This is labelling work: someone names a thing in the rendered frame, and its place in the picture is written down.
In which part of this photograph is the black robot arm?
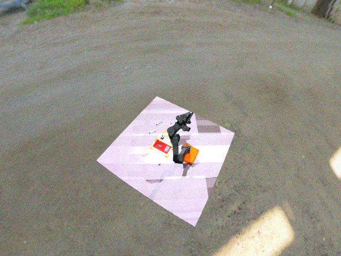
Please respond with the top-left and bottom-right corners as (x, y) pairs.
(167, 124), (191, 164)

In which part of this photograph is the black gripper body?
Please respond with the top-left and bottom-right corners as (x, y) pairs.
(175, 115), (191, 129)

